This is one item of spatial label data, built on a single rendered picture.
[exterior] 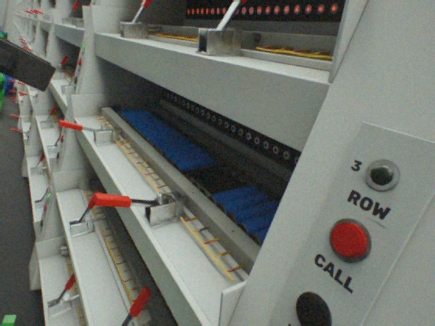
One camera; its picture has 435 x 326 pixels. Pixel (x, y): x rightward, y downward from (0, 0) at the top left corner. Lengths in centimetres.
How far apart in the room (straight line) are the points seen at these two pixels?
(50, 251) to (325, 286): 78
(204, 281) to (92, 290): 28
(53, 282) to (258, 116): 69
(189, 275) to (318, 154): 17
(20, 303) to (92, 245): 35
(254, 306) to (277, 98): 13
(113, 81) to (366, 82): 63
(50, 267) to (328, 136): 78
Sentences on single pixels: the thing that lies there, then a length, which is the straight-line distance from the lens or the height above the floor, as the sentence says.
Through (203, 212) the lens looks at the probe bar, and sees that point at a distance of 32.
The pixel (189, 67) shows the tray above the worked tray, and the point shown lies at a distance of 32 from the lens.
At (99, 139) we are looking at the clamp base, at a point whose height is 48.
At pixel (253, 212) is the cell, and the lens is 34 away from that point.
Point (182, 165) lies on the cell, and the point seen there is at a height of 51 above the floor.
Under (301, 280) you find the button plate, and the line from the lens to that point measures 18.
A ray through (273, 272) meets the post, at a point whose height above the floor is 54.
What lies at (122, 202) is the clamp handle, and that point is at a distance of 32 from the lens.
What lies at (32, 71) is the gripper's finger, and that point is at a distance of 38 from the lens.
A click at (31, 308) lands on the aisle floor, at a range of 92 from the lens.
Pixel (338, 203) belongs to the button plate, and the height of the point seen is 60.
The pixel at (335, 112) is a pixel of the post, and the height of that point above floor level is 64.
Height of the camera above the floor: 63
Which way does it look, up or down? 13 degrees down
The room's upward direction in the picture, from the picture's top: 20 degrees clockwise
